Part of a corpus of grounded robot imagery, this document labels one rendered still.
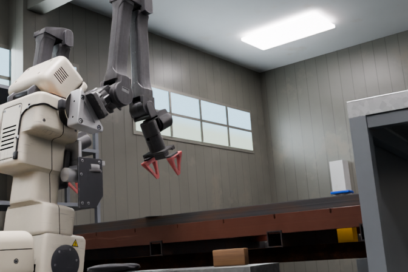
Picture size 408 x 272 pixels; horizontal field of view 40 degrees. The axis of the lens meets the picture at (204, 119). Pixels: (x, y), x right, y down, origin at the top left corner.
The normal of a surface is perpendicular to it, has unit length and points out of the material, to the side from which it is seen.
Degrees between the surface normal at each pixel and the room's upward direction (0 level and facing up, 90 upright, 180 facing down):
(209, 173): 90
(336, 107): 90
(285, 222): 90
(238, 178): 90
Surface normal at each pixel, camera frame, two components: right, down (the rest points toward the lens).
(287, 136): -0.62, -0.14
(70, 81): 0.78, -0.19
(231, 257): -0.28, -0.20
